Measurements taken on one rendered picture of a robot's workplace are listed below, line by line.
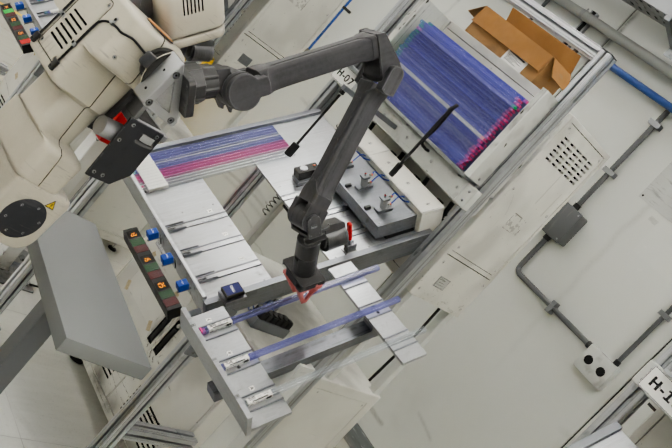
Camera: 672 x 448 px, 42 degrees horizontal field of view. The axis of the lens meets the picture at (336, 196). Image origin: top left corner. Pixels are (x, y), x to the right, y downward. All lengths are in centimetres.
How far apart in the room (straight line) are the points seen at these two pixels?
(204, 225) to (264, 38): 139
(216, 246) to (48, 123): 72
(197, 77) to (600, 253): 252
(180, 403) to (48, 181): 100
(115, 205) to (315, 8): 121
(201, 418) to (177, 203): 63
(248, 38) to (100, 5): 187
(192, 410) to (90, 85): 115
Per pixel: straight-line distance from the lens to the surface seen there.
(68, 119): 190
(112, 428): 242
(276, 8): 366
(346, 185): 256
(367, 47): 195
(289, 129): 289
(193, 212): 253
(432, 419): 407
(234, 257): 239
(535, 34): 320
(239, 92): 177
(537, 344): 391
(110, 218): 392
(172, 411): 271
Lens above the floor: 150
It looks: 9 degrees down
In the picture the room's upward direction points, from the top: 42 degrees clockwise
